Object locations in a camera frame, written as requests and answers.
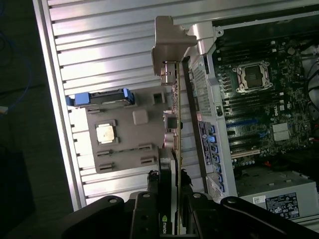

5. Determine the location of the white expansion slot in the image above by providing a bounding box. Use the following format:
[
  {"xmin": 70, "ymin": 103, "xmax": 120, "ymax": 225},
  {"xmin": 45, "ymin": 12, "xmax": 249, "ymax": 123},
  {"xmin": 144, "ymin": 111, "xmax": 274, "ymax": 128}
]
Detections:
[{"xmin": 230, "ymin": 149, "xmax": 259, "ymax": 160}]

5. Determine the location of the grey power supply unit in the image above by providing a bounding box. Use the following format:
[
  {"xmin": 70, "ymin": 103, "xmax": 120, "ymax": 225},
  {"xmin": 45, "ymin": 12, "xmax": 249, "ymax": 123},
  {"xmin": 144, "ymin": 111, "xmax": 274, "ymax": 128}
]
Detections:
[{"xmin": 235, "ymin": 165, "xmax": 319, "ymax": 224}]

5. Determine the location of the grey plastic parts rack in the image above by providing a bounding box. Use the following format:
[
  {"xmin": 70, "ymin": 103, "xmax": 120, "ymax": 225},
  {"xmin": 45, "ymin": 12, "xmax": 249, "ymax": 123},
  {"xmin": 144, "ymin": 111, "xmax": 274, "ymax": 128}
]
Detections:
[{"xmin": 84, "ymin": 86, "xmax": 175, "ymax": 175}]

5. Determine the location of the silver CPU chip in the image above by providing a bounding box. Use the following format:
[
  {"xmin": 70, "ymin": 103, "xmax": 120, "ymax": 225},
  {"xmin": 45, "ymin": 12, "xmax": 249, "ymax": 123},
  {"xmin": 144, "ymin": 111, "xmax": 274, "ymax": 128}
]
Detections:
[{"xmin": 96, "ymin": 123, "xmax": 117, "ymax": 145}]

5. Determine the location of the blue expansion slot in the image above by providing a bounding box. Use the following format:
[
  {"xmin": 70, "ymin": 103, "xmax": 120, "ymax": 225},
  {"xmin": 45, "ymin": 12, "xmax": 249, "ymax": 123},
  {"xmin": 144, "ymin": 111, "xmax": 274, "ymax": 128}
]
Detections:
[{"xmin": 225, "ymin": 119, "xmax": 258, "ymax": 128}]

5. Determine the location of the silver chipset heatsink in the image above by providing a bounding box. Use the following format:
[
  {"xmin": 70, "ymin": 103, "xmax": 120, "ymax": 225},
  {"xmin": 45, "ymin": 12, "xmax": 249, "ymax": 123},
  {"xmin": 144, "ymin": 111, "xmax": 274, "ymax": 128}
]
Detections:
[{"xmin": 272, "ymin": 122, "xmax": 291, "ymax": 139}]

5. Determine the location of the hard disk with blue caddy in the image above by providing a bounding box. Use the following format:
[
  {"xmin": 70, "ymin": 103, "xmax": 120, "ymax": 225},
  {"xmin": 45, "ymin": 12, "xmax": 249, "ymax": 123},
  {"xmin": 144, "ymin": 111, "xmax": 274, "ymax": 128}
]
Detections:
[{"xmin": 66, "ymin": 89, "xmax": 137, "ymax": 109}]

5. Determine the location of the open dark grey PC case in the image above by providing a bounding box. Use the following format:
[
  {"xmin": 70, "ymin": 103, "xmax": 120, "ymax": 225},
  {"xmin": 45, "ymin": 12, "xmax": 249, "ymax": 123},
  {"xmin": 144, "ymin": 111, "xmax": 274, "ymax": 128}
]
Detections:
[{"xmin": 181, "ymin": 0, "xmax": 319, "ymax": 226}]

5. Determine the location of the green motherboard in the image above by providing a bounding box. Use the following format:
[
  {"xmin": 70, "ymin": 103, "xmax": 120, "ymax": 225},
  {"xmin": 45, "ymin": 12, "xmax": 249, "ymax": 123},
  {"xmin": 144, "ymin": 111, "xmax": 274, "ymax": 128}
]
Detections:
[{"xmin": 214, "ymin": 32, "xmax": 319, "ymax": 170}]

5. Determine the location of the metal CPU socket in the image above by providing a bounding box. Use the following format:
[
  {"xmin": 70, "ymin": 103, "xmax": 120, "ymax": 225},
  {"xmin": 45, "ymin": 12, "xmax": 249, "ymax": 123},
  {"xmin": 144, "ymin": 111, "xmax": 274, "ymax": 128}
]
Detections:
[{"xmin": 233, "ymin": 61, "xmax": 271, "ymax": 94}]

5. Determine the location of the blue floor cable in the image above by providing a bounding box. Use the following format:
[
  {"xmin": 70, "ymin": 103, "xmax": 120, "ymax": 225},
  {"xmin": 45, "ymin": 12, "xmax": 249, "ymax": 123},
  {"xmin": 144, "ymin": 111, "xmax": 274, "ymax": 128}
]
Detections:
[{"xmin": 0, "ymin": 0, "xmax": 34, "ymax": 118}]

